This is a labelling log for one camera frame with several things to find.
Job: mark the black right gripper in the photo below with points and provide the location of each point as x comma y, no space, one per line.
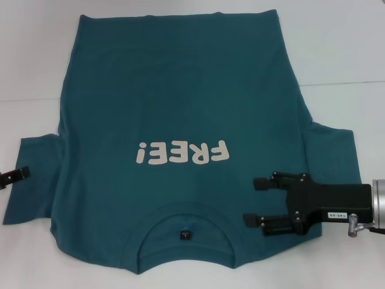
331,201

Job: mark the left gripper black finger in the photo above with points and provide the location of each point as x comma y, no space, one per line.
16,175

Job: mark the teal t-shirt with FREE print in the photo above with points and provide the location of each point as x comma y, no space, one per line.
180,90

